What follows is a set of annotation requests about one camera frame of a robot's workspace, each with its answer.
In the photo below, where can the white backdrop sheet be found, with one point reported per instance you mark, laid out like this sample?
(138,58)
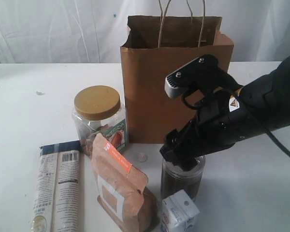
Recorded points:
(92,31)

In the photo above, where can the small white milk carton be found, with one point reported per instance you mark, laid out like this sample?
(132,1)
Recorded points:
(179,213)

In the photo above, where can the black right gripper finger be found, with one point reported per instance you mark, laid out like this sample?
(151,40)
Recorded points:
(187,164)

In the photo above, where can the long noodle packet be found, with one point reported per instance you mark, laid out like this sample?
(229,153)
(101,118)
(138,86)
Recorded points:
(56,201)

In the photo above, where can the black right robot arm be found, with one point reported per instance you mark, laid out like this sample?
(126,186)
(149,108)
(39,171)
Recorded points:
(211,79)

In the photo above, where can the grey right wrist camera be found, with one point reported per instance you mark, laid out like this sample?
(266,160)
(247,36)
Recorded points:
(182,80)

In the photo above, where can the brown kraft pouch orange label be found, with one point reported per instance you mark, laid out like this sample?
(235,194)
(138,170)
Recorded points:
(123,191)

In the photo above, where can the brown paper shopping bag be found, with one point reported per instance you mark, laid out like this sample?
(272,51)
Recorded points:
(156,46)

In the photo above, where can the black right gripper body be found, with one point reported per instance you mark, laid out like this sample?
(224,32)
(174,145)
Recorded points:
(215,127)

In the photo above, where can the clear jar gold lid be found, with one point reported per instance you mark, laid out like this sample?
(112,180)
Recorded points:
(98,109)

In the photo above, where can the clear can dark contents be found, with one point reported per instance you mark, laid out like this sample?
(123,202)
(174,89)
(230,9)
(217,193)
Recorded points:
(174,179)

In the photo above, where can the small white crumpled scrap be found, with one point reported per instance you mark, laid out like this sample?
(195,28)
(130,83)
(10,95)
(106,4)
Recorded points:
(142,157)

